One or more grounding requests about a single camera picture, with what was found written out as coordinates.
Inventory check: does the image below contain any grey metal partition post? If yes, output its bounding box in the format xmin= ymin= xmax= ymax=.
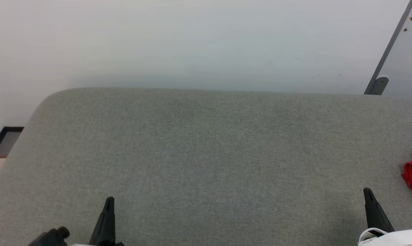
xmin=364 ymin=0 xmax=412 ymax=95

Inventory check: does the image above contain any grey metal post bracket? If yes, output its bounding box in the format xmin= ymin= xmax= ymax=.
xmin=371 ymin=76 xmax=390 ymax=96

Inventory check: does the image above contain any black baseboard strip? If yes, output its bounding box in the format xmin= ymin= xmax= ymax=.
xmin=0 ymin=126 xmax=25 ymax=156

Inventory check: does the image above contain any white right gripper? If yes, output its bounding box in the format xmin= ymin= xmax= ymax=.
xmin=358 ymin=188 xmax=412 ymax=246

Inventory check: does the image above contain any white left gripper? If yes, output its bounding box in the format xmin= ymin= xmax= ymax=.
xmin=69 ymin=196 xmax=125 ymax=246

